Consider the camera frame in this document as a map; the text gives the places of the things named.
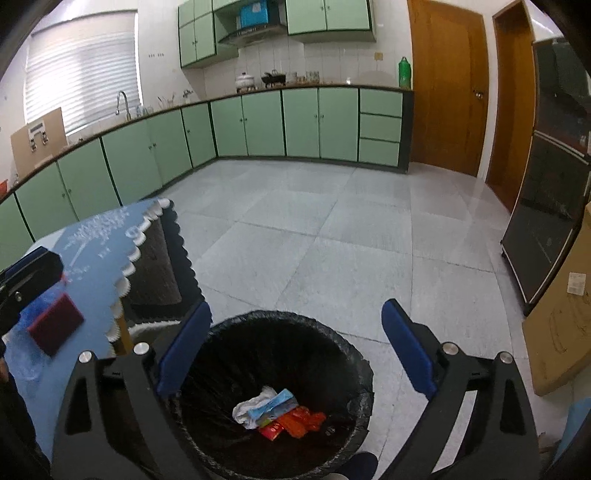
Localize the light blue tablecloth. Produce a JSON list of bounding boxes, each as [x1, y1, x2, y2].
[[25, 226, 70, 252]]

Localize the black glass cabinet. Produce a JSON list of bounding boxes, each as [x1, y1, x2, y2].
[[501, 37, 591, 317]]

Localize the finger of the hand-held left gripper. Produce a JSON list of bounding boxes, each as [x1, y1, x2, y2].
[[0, 256, 64, 333], [2, 247, 58, 268]]

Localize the trash bin with black bag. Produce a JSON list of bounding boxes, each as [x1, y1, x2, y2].
[[173, 310, 375, 480]]

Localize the orange plastic mesh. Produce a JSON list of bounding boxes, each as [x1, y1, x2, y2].
[[281, 407, 326, 438]]

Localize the blue box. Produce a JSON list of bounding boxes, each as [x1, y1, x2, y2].
[[239, 1, 271, 29]]

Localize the clear plastic wrapper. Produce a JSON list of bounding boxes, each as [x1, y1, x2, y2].
[[232, 387, 278, 430]]

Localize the white window blind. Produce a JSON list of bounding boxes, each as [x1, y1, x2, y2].
[[23, 11, 144, 134]]

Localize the light blue milk carton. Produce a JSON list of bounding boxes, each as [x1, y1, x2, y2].
[[247, 389, 298, 418]]

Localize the blue tree print table runner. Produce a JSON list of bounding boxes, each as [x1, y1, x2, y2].
[[0, 198, 195, 462]]

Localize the open wooden door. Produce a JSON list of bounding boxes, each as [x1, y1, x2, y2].
[[485, 0, 541, 213]]

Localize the white bracket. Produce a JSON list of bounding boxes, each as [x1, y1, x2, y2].
[[28, 121, 49, 151]]

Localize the green upper wall cabinets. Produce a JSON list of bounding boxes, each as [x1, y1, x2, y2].
[[178, 0, 376, 70]]

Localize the red sponge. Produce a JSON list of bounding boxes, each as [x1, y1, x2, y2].
[[27, 294, 85, 357]]

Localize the person's leg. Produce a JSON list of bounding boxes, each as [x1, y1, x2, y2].
[[332, 451, 380, 480]]

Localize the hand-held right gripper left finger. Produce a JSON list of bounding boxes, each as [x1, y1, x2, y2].
[[52, 299, 213, 480]]

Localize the green cabinet drawer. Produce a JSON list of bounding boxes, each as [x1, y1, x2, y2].
[[359, 89, 403, 117], [358, 138, 402, 167], [359, 113, 402, 143]]

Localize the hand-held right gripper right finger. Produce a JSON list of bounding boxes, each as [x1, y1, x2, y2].
[[381, 298, 541, 480]]

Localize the green lower kitchen cabinets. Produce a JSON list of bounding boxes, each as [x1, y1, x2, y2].
[[0, 84, 415, 259]]

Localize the cardboard box on counter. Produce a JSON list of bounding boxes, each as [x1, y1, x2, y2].
[[10, 107, 68, 178]]

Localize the blue plastic bag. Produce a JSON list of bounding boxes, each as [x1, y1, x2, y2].
[[4, 284, 65, 384]]

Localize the closed wooden door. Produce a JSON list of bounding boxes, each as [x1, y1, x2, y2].
[[406, 0, 490, 178]]

